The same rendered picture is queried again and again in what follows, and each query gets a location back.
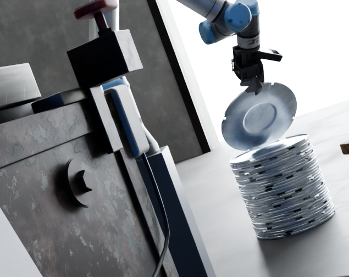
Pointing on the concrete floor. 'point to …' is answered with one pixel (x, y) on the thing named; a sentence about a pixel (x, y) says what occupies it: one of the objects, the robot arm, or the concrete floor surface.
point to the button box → (138, 147)
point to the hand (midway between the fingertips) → (257, 90)
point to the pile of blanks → (284, 192)
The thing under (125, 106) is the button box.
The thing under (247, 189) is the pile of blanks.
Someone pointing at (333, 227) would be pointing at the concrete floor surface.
